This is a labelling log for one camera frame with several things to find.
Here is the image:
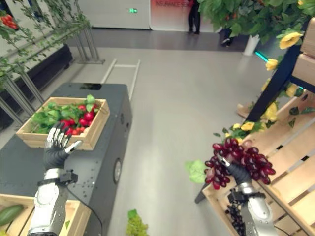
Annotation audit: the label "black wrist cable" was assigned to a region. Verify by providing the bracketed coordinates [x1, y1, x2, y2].
[65, 183, 103, 233]

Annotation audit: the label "grey metal rack legs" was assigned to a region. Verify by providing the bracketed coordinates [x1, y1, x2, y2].
[73, 26, 106, 65]

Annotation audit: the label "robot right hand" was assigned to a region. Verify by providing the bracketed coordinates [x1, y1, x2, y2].
[216, 155, 253, 185]

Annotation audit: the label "red fruits with green leaves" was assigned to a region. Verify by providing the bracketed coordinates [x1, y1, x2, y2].
[31, 94, 102, 136]

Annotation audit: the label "light wooden box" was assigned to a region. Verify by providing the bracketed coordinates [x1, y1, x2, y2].
[291, 53, 315, 87]

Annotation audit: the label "green cucumber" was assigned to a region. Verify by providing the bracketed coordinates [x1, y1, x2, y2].
[0, 204, 25, 226]

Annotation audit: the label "dark purple grape bunch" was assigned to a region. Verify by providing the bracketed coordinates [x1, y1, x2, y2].
[226, 203, 246, 236]

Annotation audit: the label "green leafy foliage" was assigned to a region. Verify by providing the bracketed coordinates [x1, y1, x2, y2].
[198, 0, 315, 45]

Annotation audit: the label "light green grape leaf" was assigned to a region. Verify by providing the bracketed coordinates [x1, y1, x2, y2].
[185, 159, 208, 184]

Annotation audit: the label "red tomato cluster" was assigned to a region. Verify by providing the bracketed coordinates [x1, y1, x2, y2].
[0, 14, 19, 30]

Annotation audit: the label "green hanging vine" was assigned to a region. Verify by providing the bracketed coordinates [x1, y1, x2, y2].
[0, 0, 92, 93]

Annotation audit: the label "person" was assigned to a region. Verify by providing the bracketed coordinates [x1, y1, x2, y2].
[220, 27, 234, 47]
[188, 0, 201, 35]

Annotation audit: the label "small yellow flower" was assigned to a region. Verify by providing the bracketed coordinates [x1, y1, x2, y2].
[240, 121, 255, 131]
[265, 58, 279, 71]
[285, 83, 300, 98]
[260, 102, 279, 122]
[260, 78, 271, 92]

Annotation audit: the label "cyan light strip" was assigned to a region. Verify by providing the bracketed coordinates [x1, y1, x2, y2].
[254, 51, 270, 62]

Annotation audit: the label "slatted wooden display stand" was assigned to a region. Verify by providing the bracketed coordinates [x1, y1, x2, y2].
[194, 88, 315, 236]

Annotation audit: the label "wooden crate with cucumber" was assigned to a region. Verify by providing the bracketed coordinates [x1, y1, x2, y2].
[0, 193, 92, 236]

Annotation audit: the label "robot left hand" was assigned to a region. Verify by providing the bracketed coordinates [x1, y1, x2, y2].
[43, 122, 83, 170]

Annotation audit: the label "green grape bunch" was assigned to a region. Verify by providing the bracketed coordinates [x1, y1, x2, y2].
[126, 209, 149, 236]

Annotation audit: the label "red and white banner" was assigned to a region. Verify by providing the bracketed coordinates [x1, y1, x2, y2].
[149, 0, 215, 32]

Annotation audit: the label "wooden crate with red fruits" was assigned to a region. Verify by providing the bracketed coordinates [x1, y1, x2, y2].
[16, 96, 110, 151]

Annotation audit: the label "black stand frame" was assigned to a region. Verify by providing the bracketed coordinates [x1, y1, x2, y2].
[245, 17, 315, 123]

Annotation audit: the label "large yellow sunflower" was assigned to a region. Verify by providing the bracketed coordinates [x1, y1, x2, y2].
[279, 31, 304, 49]

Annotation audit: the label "red grape bunch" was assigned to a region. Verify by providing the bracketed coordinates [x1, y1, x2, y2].
[205, 137, 276, 190]

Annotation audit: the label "black screen on cart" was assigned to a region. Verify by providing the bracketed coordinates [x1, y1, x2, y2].
[79, 83, 102, 90]

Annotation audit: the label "dark grey wheeled cart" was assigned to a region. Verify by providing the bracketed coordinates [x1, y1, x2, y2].
[0, 83, 133, 236]

